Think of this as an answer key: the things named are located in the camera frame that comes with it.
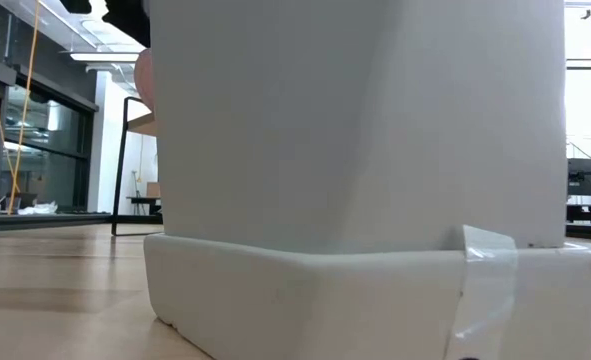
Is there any white ceiling light strip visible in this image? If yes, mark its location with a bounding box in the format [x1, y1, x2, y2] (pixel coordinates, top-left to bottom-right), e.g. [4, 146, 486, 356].
[68, 51, 149, 64]

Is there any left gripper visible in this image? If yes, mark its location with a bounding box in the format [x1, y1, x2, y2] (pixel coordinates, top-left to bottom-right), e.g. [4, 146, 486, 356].
[58, 0, 152, 50]

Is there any pink foam slide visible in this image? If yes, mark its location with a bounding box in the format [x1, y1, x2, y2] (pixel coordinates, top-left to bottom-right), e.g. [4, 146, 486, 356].
[133, 47, 155, 112]

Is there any white crumpled paper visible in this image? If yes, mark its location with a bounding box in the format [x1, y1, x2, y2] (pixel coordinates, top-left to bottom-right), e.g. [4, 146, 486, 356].
[16, 200, 59, 217]

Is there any black background table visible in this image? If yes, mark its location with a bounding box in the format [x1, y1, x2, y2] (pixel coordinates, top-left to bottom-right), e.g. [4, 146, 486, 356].
[126, 194, 164, 217]

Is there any grey background machine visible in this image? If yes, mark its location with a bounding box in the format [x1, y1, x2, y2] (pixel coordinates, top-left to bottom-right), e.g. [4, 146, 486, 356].
[566, 157, 591, 226]

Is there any wooden shelf black frame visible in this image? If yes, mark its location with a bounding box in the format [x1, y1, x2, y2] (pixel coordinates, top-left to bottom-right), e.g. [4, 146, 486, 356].
[110, 95, 164, 237]

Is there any clear tape strip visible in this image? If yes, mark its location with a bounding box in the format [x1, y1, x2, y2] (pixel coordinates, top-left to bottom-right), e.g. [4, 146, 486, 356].
[444, 224, 521, 360]

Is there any white foam box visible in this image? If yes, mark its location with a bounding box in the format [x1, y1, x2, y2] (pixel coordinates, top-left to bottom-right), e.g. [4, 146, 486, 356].
[143, 0, 591, 360]

